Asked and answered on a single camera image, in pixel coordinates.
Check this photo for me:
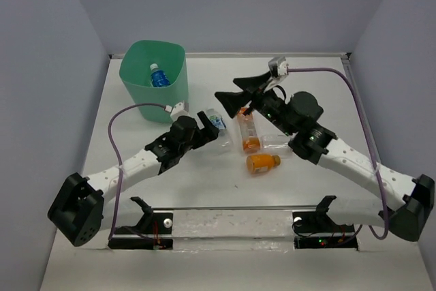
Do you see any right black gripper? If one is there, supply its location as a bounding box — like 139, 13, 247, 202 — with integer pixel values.
215, 70, 295, 136

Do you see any white green label bottle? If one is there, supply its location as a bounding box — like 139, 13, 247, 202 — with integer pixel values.
206, 108, 233, 154

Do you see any blue label plastic bottle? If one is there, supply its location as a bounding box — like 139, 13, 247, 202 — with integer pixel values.
150, 63, 170, 88

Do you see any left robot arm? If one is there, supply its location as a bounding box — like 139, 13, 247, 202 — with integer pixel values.
48, 111, 219, 247

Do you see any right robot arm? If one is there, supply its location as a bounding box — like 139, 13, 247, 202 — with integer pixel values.
215, 73, 435, 242

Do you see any green plastic bin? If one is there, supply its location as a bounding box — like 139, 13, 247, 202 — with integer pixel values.
119, 40, 189, 106

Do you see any tall orange label bottle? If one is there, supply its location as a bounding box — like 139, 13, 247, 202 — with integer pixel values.
236, 108, 261, 153

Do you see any short orange juice bottle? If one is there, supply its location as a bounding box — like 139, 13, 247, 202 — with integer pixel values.
246, 153, 281, 174

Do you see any clear jar silver lid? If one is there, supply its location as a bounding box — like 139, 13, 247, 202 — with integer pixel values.
260, 134, 293, 157

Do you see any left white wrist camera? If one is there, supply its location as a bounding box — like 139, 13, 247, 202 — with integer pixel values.
164, 102, 189, 122

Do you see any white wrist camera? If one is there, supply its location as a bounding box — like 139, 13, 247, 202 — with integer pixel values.
164, 102, 189, 122
265, 57, 289, 91

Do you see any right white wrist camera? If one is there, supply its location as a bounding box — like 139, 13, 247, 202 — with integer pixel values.
265, 57, 289, 91

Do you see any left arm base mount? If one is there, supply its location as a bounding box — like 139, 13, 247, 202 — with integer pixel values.
108, 196, 174, 250

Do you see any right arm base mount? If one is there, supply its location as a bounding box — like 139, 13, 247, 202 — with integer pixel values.
292, 196, 358, 250

